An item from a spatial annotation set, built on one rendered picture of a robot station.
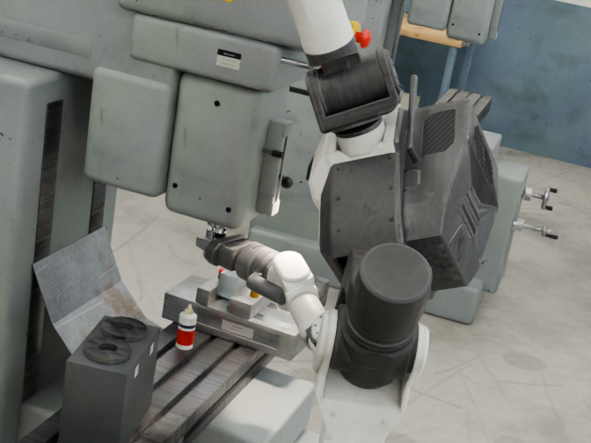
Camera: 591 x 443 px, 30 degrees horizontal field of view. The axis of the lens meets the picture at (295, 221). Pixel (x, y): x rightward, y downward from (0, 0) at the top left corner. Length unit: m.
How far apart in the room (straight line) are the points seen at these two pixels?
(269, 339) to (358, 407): 0.75
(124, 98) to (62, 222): 0.40
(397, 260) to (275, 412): 0.93
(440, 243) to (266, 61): 0.59
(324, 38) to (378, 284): 0.44
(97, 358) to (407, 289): 0.68
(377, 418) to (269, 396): 0.74
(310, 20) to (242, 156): 0.54
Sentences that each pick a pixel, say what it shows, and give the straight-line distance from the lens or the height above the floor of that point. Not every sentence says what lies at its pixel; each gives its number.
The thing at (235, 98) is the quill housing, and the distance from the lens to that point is 2.28.
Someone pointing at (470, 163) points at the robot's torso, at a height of 1.64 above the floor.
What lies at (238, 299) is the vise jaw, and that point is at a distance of 2.62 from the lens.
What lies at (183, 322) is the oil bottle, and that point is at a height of 1.04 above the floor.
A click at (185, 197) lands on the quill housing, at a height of 1.36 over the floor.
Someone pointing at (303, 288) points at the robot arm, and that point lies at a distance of 2.26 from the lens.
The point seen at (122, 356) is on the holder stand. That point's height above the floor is 1.17.
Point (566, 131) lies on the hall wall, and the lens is 8.88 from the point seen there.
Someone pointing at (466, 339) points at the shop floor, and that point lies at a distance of 5.31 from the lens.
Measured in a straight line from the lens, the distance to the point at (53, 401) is 2.74.
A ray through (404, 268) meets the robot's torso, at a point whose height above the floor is 1.54.
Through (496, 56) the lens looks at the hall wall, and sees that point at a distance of 8.87.
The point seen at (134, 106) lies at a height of 1.53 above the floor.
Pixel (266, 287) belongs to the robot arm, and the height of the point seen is 1.23.
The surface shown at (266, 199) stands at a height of 1.38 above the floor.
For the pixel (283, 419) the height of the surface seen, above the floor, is 0.88.
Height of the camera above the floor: 2.15
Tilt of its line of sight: 20 degrees down
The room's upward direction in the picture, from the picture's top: 10 degrees clockwise
